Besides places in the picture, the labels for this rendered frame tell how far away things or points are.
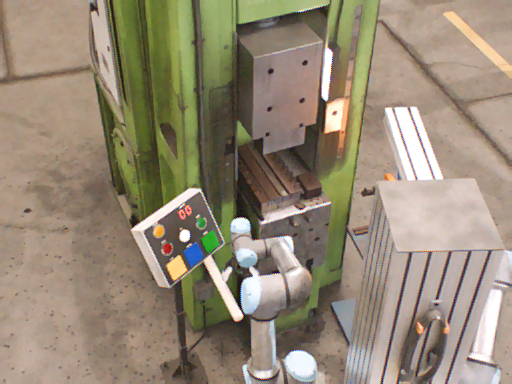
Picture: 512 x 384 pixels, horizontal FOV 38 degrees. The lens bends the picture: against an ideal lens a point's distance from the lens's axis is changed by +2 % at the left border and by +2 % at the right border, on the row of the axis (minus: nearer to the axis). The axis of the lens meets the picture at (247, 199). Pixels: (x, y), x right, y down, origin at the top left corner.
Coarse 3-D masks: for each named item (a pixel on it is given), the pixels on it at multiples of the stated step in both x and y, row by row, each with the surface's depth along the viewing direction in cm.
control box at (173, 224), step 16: (192, 192) 305; (176, 208) 298; (192, 208) 303; (208, 208) 309; (144, 224) 292; (160, 224) 292; (176, 224) 298; (192, 224) 303; (208, 224) 309; (144, 240) 289; (160, 240) 293; (176, 240) 298; (192, 240) 303; (144, 256) 297; (160, 256) 293; (176, 256) 298; (208, 256) 309; (160, 272) 294
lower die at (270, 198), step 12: (240, 156) 356; (252, 156) 355; (264, 156) 353; (240, 168) 349; (252, 168) 348; (264, 168) 346; (276, 168) 348; (264, 180) 341; (288, 180) 341; (252, 192) 339; (264, 192) 337; (276, 192) 335; (264, 204) 332; (276, 204) 336; (288, 204) 339
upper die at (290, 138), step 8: (304, 128) 311; (272, 136) 307; (280, 136) 309; (288, 136) 311; (296, 136) 313; (256, 144) 315; (264, 144) 308; (272, 144) 310; (280, 144) 312; (288, 144) 314; (296, 144) 316; (264, 152) 311
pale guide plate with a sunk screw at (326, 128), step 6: (330, 102) 326; (336, 102) 327; (342, 102) 328; (330, 108) 327; (336, 108) 329; (342, 108) 330; (324, 114) 330; (330, 114) 330; (336, 114) 331; (342, 114) 333; (324, 120) 332; (330, 120) 332; (336, 120) 334; (324, 126) 333; (330, 126) 335; (336, 126) 336; (324, 132) 336
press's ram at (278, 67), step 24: (288, 24) 294; (240, 48) 287; (264, 48) 281; (288, 48) 281; (312, 48) 285; (240, 72) 294; (264, 72) 283; (288, 72) 288; (312, 72) 293; (240, 96) 302; (264, 96) 291; (288, 96) 296; (312, 96) 301; (240, 120) 311; (264, 120) 299; (288, 120) 305; (312, 120) 310
